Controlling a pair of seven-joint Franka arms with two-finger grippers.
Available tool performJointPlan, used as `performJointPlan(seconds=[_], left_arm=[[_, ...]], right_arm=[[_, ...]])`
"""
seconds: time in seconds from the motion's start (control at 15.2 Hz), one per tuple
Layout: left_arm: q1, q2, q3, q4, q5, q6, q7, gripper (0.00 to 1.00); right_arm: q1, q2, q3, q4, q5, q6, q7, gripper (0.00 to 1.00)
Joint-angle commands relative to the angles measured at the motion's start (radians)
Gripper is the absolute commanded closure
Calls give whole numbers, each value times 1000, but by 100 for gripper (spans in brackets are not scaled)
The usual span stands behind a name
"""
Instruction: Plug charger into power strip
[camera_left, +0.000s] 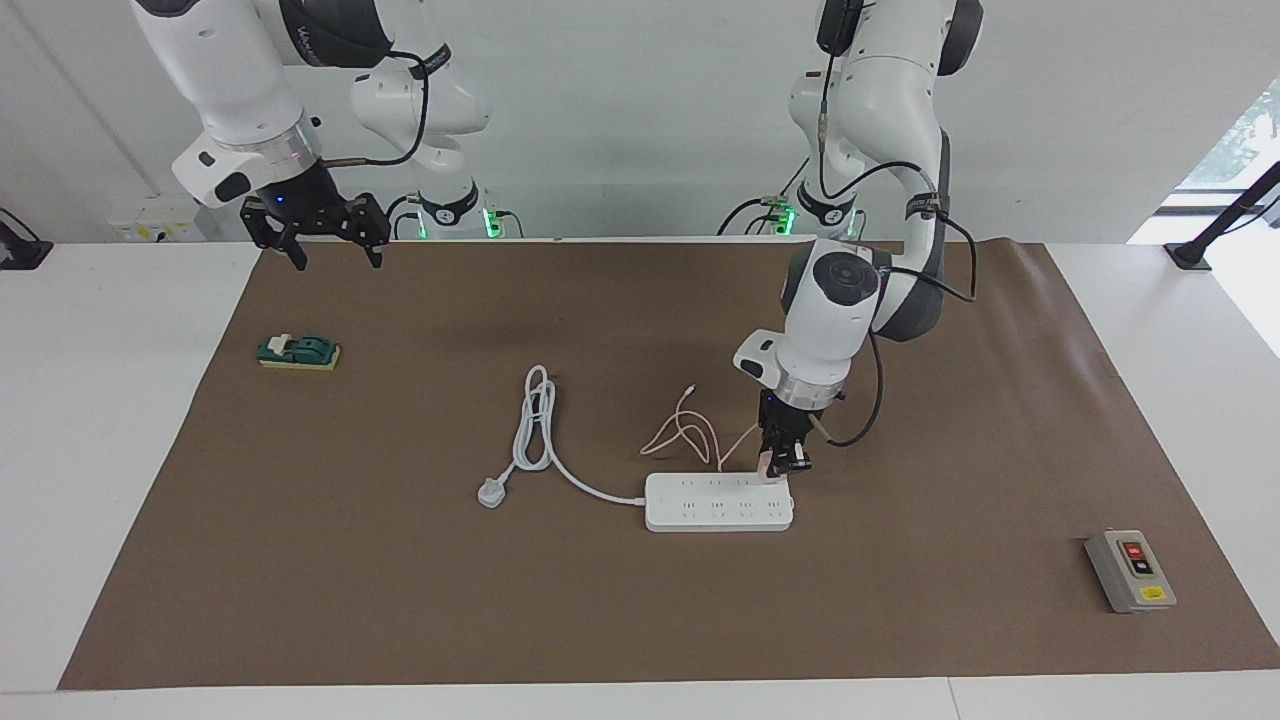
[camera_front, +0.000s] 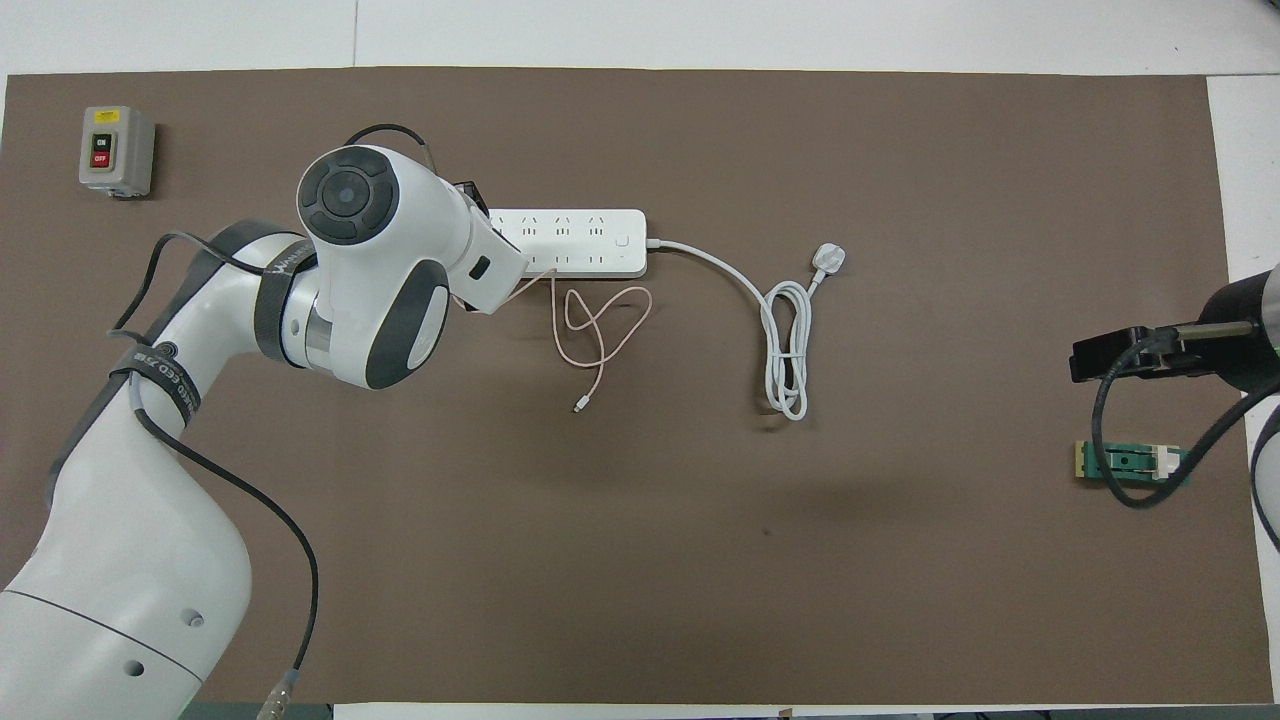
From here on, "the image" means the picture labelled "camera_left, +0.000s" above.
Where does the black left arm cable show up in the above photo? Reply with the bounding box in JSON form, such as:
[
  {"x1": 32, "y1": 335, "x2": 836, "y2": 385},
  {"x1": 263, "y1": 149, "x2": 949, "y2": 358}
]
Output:
[{"x1": 812, "y1": 0, "x2": 979, "y2": 449}]

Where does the pink charging cable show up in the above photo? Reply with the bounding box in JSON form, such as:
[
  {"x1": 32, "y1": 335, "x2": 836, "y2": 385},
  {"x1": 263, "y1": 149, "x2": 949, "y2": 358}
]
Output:
[{"x1": 640, "y1": 383, "x2": 763, "y2": 473}]

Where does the brown table mat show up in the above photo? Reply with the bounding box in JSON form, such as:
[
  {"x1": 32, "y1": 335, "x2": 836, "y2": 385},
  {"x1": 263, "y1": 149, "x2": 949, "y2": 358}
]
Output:
[{"x1": 57, "y1": 238, "x2": 1280, "y2": 691}]

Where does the white power cord with plug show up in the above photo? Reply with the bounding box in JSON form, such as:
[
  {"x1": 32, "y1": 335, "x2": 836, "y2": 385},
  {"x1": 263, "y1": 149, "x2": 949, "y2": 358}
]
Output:
[{"x1": 477, "y1": 366, "x2": 647, "y2": 510}]

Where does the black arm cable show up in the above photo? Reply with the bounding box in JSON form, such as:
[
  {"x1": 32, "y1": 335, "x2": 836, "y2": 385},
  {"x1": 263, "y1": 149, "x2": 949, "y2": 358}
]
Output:
[
  {"x1": 812, "y1": 0, "x2": 979, "y2": 449},
  {"x1": 322, "y1": 45, "x2": 451, "y2": 169}
]

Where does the window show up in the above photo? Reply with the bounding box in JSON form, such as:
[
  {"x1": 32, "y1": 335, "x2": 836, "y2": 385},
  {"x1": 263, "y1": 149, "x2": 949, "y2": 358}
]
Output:
[{"x1": 1170, "y1": 78, "x2": 1280, "y2": 216}]

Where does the small black table clamp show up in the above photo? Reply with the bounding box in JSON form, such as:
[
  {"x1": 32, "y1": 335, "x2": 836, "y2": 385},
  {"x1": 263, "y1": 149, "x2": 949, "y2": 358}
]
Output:
[{"x1": 0, "y1": 207, "x2": 53, "y2": 271}]

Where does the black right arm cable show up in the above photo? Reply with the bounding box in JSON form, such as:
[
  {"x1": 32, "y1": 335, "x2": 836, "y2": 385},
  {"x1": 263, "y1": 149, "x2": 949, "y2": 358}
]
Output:
[{"x1": 322, "y1": 45, "x2": 451, "y2": 169}]

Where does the black base cable bundle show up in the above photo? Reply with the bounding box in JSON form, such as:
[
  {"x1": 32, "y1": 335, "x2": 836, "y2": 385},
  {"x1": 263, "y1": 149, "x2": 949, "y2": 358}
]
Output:
[{"x1": 716, "y1": 155, "x2": 811, "y2": 238}]

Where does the white power strip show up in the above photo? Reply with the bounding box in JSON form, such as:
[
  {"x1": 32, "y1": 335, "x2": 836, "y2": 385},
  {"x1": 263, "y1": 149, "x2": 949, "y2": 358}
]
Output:
[{"x1": 644, "y1": 472, "x2": 796, "y2": 533}]

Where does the grey on-off switch box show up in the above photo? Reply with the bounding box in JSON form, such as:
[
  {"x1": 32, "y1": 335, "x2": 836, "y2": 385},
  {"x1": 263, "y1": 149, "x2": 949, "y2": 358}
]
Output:
[{"x1": 1084, "y1": 529, "x2": 1178, "y2": 614}]

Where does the white wall outlet box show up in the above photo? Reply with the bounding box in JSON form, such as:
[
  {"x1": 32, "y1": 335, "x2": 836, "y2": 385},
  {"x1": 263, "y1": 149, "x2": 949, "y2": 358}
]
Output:
[{"x1": 108, "y1": 193, "x2": 223, "y2": 243}]

